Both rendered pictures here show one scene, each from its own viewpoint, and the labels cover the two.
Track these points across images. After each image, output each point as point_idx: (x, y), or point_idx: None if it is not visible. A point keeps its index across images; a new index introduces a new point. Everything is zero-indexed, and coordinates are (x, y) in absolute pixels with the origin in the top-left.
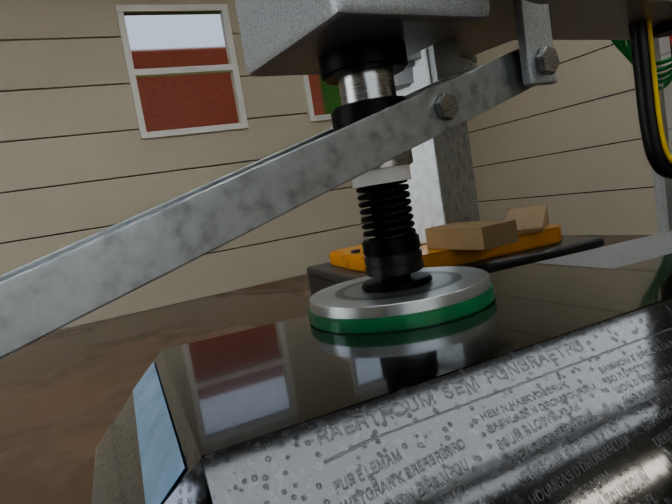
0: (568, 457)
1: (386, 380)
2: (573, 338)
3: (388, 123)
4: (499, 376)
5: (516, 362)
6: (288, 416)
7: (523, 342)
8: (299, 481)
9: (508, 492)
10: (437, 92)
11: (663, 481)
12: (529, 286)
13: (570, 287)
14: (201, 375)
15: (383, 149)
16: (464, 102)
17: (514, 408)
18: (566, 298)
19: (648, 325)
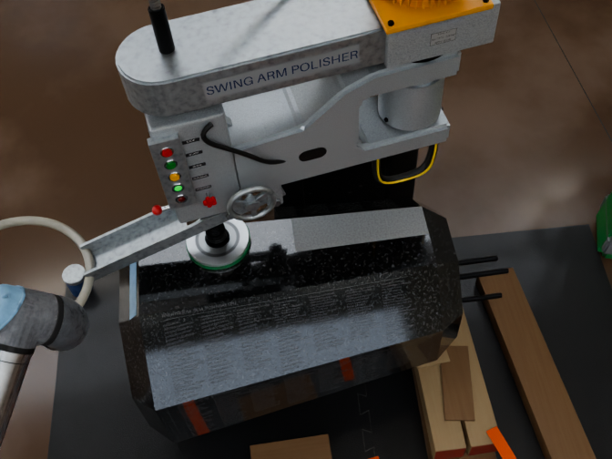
0: (216, 328)
1: (183, 301)
2: (234, 300)
3: (205, 223)
4: (209, 308)
5: (215, 305)
6: (158, 308)
7: (221, 299)
8: (157, 323)
9: (198, 332)
10: (227, 212)
11: (235, 336)
12: (261, 251)
13: (268, 262)
14: (146, 269)
15: (203, 229)
16: (239, 211)
17: (209, 316)
18: (257, 272)
19: (260, 300)
